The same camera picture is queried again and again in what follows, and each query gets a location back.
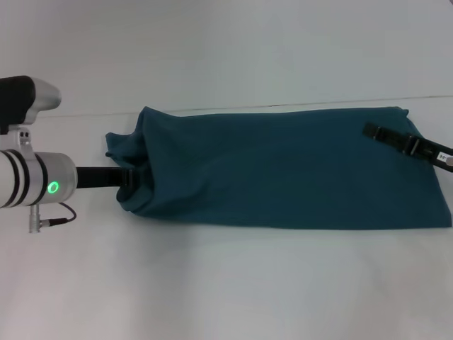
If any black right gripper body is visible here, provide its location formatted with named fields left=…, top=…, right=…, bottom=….
left=413, top=136, right=453, bottom=174

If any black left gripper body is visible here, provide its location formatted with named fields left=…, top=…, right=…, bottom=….
left=75, top=166, right=124, bottom=189

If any teal FREE print t-shirt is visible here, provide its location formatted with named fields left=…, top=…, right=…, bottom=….
left=105, top=105, right=453, bottom=230

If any left arm connector cable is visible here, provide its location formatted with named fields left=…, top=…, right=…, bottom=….
left=28, top=201, right=78, bottom=234

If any silver left camera mount bracket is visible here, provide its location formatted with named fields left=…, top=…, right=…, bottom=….
left=0, top=125, right=35, bottom=155

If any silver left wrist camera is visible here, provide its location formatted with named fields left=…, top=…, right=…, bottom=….
left=0, top=74, right=62, bottom=135

